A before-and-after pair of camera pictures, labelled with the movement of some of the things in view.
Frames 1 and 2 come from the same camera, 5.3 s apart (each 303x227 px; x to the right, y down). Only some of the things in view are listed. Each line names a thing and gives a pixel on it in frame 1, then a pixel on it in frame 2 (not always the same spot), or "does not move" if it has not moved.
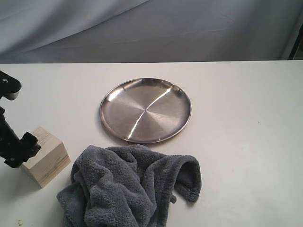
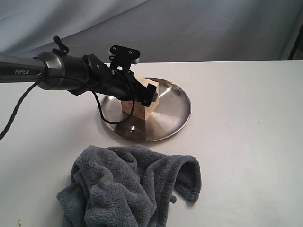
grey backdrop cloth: x=33 y=31 does not move
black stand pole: x=297 y=43 does not move
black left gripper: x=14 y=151 to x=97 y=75
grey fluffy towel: x=126 y=186 does not move
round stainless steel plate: x=145 y=110 does not move
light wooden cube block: x=51 y=159 to x=141 y=111
